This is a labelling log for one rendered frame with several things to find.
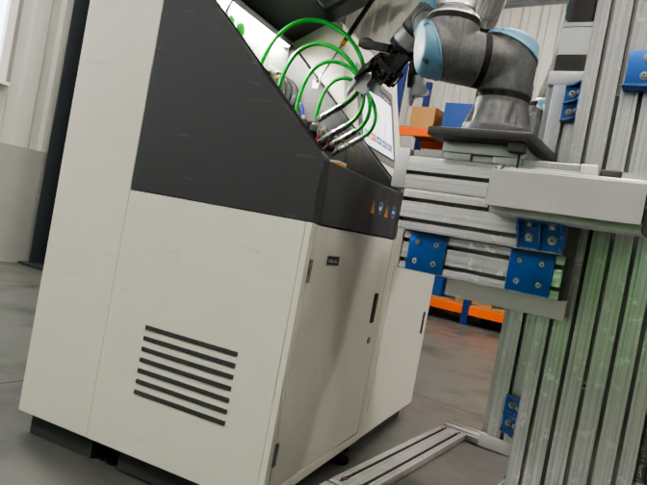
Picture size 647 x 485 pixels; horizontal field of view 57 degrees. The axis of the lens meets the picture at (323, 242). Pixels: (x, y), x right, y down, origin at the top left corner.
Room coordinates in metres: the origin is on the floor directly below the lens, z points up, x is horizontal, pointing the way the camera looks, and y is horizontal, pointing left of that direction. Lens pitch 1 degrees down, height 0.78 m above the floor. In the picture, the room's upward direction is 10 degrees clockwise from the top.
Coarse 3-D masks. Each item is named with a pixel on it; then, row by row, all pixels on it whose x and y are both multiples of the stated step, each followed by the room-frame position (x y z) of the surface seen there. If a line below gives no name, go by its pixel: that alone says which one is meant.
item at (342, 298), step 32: (320, 256) 1.54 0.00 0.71; (352, 256) 1.75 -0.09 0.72; (384, 256) 2.02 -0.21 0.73; (320, 288) 1.57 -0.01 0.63; (352, 288) 1.80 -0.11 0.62; (320, 320) 1.61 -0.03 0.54; (352, 320) 1.84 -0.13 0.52; (320, 352) 1.65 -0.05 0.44; (352, 352) 1.89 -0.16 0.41; (288, 384) 1.49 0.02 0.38; (320, 384) 1.69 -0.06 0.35; (352, 384) 1.95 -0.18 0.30; (288, 416) 1.53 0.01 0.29; (320, 416) 1.73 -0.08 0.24; (352, 416) 2.00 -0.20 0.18; (288, 448) 1.56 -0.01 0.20; (320, 448) 1.77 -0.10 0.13
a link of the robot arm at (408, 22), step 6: (426, 0) 1.62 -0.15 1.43; (432, 0) 1.61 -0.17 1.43; (420, 6) 1.64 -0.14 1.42; (426, 6) 1.62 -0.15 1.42; (432, 6) 1.61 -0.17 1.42; (414, 12) 1.65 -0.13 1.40; (408, 18) 1.66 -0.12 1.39; (402, 24) 1.68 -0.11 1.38; (408, 24) 1.66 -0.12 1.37; (408, 30) 1.66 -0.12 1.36
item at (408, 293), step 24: (336, 24) 2.26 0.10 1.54; (312, 48) 2.29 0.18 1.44; (360, 48) 2.43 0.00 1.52; (336, 72) 2.24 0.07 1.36; (336, 96) 2.24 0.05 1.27; (408, 288) 2.36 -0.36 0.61; (384, 312) 2.13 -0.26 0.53; (408, 312) 2.42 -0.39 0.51; (384, 336) 2.17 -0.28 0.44; (408, 336) 2.49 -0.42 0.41; (384, 360) 2.23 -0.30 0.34; (408, 360) 2.56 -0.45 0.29; (384, 384) 2.28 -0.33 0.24; (408, 384) 2.63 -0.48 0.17; (384, 408) 2.35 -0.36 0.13; (360, 432) 2.11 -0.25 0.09
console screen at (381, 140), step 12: (360, 96) 2.37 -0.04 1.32; (384, 96) 2.67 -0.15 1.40; (372, 108) 2.49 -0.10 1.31; (384, 108) 2.66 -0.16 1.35; (360, 120) 2.35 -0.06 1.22; (372, 120) 2.48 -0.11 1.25; (384, 120) 2.64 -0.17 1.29; (360, 132) 2.34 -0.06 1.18; (372, 132) 2.47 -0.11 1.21; (384, 132) 2.63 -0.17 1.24; (372, 144) 2.46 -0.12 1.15; (384, 144) 2.62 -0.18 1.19; (384, 156) 2.61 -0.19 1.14
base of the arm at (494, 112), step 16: (480, 96) 1.30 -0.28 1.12; (496, 96) 1.27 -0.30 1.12; (512, 96) 1.26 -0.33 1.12; (528, 96) 1.28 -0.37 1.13; (480, 112) 1.28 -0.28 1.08; (496, 112) 1.26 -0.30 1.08; (512, 112) 1.26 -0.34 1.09; (528, 112) 1.29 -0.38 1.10; (480, 128) 1.26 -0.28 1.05; (496, 128) 1.25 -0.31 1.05; (512, 128) 1.25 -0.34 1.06; (528, 128) 1.27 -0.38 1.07
